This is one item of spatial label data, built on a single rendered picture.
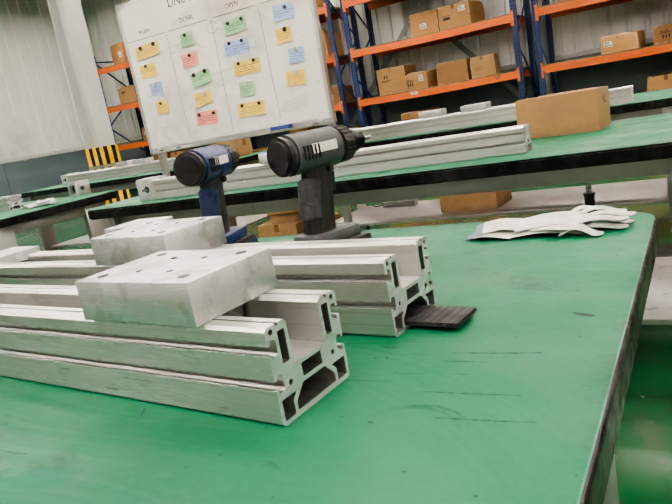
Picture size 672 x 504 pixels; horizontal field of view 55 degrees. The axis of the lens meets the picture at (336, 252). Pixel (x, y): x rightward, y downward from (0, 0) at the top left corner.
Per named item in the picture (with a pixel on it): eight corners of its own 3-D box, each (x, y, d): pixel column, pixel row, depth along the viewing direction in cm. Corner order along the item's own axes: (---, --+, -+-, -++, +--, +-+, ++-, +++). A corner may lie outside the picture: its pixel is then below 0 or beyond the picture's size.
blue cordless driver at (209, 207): (192, 281, 110) (162, 155, 106) (241, 251, 128) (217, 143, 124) (231, 277, 108) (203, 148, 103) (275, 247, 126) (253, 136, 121)
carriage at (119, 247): (100, 283, 93) (88, 238, 91) (159, 262, 102) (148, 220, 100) (174, 284, 84) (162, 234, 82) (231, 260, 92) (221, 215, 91)
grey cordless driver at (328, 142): (285, 282, 98) (256, 139, 93) (371, 247, 111) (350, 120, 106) (319, 286, 92) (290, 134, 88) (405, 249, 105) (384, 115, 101)
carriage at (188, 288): (91, 346, 64) (73, 281, 62) (174, 308, 72) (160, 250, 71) (204, 358, 54) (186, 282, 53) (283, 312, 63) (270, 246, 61)
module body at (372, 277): (2, 312, 113) (-12, 266, 111) (53, 293, 121) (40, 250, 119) (396, 338, 67) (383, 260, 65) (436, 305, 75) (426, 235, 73)
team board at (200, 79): (162, 291, 453) (91, 4, 412) (207, 270, 495) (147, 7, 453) (346, 288, 377) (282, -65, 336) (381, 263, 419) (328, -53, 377)
